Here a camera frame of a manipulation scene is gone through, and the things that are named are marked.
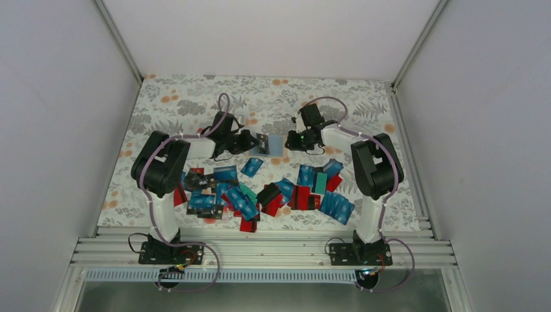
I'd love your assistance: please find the green card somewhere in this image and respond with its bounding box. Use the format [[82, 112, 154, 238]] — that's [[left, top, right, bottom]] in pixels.
[[311, 172, 327, 194]]

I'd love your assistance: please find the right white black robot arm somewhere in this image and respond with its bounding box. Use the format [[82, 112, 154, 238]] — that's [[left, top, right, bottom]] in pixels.
[[285, 104, 404, 265]]

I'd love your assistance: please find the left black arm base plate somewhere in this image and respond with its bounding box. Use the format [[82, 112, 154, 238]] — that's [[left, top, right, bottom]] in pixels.
[[138, 242, 204, 265]]

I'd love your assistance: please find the blue card left lower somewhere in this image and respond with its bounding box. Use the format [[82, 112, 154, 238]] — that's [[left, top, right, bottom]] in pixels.
[[188, 192, 216, 210]]

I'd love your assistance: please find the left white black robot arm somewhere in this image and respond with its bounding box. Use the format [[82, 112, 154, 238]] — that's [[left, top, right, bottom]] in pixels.
[[131, 112, 259, 263]]

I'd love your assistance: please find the beige leather card holder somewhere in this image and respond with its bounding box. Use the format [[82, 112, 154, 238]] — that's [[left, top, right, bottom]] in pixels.
[[248, 135, 287, 158]]

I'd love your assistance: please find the red card bottom centre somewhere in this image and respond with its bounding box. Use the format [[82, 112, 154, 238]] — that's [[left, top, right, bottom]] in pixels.
[[239, 218, 257, 233]]

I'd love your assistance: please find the blue card upper right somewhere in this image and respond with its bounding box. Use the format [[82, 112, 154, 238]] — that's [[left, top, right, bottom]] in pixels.
[[297, 164, 314, 188]]

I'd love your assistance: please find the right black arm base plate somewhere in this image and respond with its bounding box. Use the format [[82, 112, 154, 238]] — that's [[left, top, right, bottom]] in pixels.
[[328, 240, 393, 267]]

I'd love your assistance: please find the grey slotted cable duct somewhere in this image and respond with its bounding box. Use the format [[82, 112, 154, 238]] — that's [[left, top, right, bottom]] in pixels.
[[83, 268, 357, 284]]

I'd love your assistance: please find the blue card stack right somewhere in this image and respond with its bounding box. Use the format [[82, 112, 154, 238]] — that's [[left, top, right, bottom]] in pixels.
[[319, 191, 355, 225]]

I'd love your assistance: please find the floral patterned table mat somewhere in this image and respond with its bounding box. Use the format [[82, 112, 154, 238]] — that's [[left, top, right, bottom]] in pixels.
[[98, 74, 398, 231]]

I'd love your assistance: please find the aluminium rail frame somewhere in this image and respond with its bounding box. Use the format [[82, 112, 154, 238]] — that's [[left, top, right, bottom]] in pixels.
[[70, 227, 457, 269]]

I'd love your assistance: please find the blue card upper centre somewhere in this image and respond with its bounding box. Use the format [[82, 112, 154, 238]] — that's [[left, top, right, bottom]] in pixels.
[[240, 157, 264, 178]]

